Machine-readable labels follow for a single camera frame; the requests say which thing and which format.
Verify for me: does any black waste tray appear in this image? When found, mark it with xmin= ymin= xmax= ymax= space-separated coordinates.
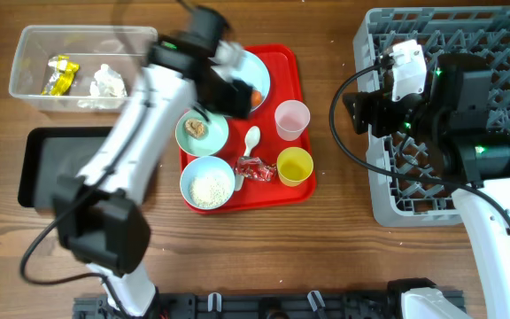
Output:
xmin=18 ymin=127 xmax=111 ymax=210

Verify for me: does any light blue plate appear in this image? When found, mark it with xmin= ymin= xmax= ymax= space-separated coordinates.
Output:
xmin=230 ymin=50 xmax=271 ymax=112

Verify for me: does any red snack wrapper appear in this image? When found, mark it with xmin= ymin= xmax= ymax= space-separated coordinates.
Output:
xmin=235 ymin=156 xmax=277 ymax=182

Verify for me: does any light blue bowl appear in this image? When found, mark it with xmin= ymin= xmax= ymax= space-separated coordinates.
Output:
xmin=180 ymin=156 xmax=236 ymax=210

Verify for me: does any white napkin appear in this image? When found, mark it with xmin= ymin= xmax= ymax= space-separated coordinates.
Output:
xmin=77 ymin=64 xmax=128 ymax=110

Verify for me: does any yellow plastic cup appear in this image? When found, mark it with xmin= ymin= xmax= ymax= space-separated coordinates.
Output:
xmin=277 ymin=147 xmax=313 ymax=187

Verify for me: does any red serving tray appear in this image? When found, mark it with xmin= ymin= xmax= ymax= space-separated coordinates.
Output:
xmin=191 ymin=43 xmax=317 ymax=214

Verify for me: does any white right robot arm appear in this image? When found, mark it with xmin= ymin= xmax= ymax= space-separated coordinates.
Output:
xmin=331 ymin=53 xmax=510 ymax=318

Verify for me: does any white plastic spoon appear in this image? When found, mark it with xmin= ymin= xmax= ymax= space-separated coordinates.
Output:
xmin=235 ymin=126 xmax=261 ymax=191

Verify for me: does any white rice pile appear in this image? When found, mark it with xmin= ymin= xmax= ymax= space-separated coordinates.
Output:
xmin=189 ymin=171 xmax=232 ymax=210

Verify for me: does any brown food scrap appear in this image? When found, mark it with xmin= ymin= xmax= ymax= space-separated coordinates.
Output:
xmin=184 ymin=118 xmax=206 ymax=139

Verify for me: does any yellow foil wrapper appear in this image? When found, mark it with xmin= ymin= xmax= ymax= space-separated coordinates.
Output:
xmin=41 ymin=55 xmax=80 ymax=96

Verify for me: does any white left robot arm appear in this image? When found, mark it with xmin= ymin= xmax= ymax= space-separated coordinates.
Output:
xmin=52 ymin=6 xmax=252 ymax=318

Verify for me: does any clear plastic waste bin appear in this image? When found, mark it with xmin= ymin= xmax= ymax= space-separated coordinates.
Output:
xmin=9 ymin=25 xmax=158 ymax=113

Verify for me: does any grey dishwasher rack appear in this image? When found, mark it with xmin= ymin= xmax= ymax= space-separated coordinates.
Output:
xmin=353 ymin=6 xmax=510 ymax=227

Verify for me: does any orange carrot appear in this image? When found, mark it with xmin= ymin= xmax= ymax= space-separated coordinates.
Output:
xmin=251 ymin=90 xmax=263 ymax=108

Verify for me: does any pink plastic cup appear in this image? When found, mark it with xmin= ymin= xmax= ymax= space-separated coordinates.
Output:
xmin=274 ymin=100 xmax=311 ymax=141

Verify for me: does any mint green bowl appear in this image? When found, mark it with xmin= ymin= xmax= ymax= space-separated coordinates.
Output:
xmin=175 ymin=110 xmax=229 ymax=157

